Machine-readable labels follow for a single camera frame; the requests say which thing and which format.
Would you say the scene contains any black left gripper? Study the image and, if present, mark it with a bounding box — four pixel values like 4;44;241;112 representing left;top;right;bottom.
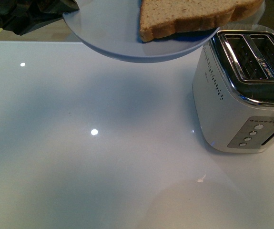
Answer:
0;0;79;36

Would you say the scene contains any light blue round plate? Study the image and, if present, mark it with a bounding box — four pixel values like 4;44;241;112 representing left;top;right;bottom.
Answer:
62;0;266;63

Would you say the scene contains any slice of brown bread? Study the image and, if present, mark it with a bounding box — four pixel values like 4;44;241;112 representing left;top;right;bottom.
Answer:
139;0;263;42

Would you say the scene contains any white two-slot toaster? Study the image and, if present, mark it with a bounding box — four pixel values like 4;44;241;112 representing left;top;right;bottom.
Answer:
192;25;274;154

